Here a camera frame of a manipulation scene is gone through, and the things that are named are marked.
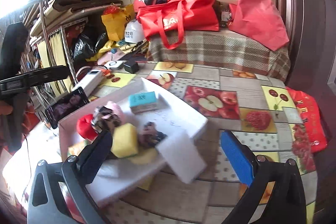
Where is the smartphone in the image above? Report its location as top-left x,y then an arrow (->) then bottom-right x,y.
45,87 -> 89,129

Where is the metal shelf rack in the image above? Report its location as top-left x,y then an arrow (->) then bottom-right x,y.
23,0 -> 88,108

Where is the yellow tissue packet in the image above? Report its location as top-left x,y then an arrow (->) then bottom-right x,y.
67,140 -> 91,156

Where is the white shallow tray box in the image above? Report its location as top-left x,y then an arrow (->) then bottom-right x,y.
59,78 -> 208,205

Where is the red tote bag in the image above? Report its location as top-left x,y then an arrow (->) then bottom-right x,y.
137,0 -> 219,50

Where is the white foam sheet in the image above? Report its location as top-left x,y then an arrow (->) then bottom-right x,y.
97,160 -> 130,178

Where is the pale yellow round sponge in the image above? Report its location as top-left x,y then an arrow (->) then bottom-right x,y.
128,148 -> 158,165

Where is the white magic sponge block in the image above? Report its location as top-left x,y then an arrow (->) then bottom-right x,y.
156,131 -> 207,184

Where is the black power adapter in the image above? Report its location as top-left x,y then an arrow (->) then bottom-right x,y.
123,61 -> 139,74

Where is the black plastic bag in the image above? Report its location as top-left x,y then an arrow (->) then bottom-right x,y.
72,32 -> 108,61

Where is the red plastic bag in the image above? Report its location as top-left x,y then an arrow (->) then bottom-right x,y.
286,87 -> 327,153

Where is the plaid covered box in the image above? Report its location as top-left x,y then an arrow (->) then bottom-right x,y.
146,30 -> 290,81

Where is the teal tissue pack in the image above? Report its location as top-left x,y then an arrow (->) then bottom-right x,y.
128,92 -> 158,113

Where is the brown door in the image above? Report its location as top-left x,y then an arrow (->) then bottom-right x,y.
276,0 -> 335,106

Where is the pink plush ball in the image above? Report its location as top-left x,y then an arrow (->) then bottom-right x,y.
105,101 -> 126,124

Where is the black white patterned scrunchie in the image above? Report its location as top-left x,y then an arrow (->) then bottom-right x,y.
91,106 -> 122,134

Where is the yellow shopping bag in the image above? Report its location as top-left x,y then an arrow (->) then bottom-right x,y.
101,4 -> 135,42

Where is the red plush ball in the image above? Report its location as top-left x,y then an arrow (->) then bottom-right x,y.
76,114 -> 98,141

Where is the white helmet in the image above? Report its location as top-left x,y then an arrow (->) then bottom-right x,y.
124,19 -> 145,44

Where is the white wireless charger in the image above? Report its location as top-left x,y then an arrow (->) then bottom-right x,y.
104,60 -> 124,71

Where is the person's left hand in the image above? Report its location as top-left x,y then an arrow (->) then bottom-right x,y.
0,101 -> 13,115

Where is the pink red nonwoven bag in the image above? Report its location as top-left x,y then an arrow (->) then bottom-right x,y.
228,0 -> 289,51

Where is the folded cardboard stack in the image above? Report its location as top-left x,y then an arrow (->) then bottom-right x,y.
25,0 -> 121,37

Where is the white power bank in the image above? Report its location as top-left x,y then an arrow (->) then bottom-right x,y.
72,69 -> 104,97

